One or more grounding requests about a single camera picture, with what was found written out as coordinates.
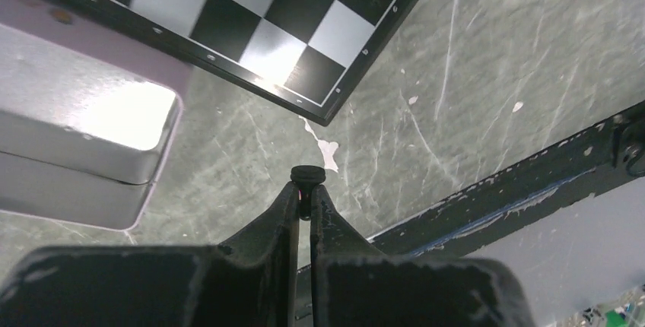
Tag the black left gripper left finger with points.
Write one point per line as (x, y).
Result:
(247, 280)

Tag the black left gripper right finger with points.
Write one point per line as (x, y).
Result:
(355, 284)

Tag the pink metal tin box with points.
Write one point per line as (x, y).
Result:
(88, 116)

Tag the black white chessboard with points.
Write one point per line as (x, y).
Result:
(307, 56)

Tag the black mounting rail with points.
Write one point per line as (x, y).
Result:
(569, 219)

